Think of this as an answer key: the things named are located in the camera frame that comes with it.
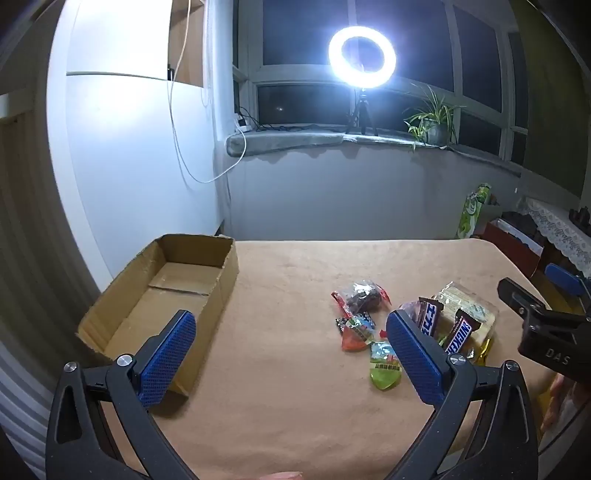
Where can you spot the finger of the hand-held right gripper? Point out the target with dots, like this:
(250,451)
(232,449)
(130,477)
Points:
(519,293)
(564,279)

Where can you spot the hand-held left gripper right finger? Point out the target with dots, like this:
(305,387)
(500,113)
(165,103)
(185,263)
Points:
(415,362)

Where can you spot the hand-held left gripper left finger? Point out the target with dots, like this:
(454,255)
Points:
(171,357)

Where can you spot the green printed snack packet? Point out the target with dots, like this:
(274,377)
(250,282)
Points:
(383,374)

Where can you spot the brown chocolate bar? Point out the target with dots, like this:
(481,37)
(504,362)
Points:
(461,334)
(429,318)

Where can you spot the orange printed snack packet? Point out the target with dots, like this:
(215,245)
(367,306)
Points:
(354,342)

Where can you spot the gold foil wrapper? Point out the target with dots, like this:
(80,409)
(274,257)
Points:
(482,353)

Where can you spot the cardboard box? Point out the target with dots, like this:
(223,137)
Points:
(184,286)

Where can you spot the black patterned candy packet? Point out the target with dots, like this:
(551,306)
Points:
(344,324)

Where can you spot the person's right hand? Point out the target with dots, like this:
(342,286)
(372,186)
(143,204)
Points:
(556,399)

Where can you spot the clear sandwich cake packet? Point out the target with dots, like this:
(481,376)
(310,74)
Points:
(471,302)

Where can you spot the white lace cloth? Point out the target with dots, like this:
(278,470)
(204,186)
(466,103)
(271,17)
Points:
(563,226)

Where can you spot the teal candy packet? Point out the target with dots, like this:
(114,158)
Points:
(364,320)

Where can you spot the green printed box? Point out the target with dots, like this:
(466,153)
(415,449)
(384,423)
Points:
(471,212)

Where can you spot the grey ribbed radiator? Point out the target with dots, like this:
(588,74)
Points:
(21,406)

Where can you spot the potted spider plant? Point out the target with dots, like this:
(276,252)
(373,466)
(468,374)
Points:
(436,131)

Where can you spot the dark curtain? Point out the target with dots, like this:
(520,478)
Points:
(558,92)

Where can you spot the white cabinet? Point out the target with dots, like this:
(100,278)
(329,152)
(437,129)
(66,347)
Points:
(129,161)

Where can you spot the black tripod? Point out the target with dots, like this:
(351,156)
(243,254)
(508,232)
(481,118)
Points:
(362,110)

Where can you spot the white power adapter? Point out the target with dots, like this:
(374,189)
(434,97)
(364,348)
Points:
(241,123)

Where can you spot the grey windowsill pad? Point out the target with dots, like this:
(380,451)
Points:
(286,141)

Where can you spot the window frame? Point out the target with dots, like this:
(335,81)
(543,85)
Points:
(249,69)

